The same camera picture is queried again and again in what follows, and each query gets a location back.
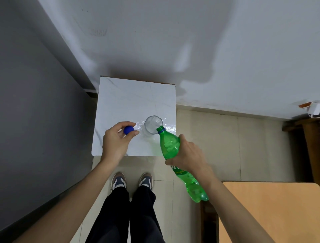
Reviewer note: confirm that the person's left hand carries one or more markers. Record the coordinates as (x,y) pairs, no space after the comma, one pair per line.
(113,146)

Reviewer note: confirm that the person's right hand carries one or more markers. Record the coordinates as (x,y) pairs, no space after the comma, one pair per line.
(191,157)

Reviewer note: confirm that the person's right thumb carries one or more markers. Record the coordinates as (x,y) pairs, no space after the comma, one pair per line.
(182,142)

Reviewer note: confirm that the person's left thumb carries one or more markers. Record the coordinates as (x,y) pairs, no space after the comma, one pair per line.
(131,136)

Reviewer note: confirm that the blue bottle cap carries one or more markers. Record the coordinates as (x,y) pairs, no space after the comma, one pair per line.
(128,130)

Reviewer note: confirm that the green plastic bottle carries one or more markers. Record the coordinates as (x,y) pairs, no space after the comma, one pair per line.
(175,155)

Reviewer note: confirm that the person's left forearm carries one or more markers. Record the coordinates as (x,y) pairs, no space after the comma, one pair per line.
(67,202)

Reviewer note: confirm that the person's right forearm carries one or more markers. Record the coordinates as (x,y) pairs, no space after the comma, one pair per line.
(235,210)

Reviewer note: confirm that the white marble side table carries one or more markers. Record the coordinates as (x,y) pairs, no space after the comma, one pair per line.
(132,117)

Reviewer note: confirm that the clear glass cup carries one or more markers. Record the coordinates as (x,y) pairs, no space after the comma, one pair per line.
(153,125)

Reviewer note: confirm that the person's right shoe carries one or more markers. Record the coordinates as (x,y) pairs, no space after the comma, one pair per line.
(146,180)

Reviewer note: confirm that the person's shoe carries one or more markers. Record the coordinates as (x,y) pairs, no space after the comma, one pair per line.
(146,180)
(118,181)

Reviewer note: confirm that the person's left shoe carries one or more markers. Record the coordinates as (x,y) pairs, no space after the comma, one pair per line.
(118,181)

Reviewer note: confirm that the person's black trousers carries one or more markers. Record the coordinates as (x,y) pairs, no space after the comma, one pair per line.
(125,215)

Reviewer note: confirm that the wooden desk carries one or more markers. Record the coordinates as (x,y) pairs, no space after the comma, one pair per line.
(270,212)

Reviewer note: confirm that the brown wooden furniture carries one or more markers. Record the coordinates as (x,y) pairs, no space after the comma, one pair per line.
(308,140)

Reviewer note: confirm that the white wall fixture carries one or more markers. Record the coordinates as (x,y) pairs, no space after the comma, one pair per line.
(312,109)

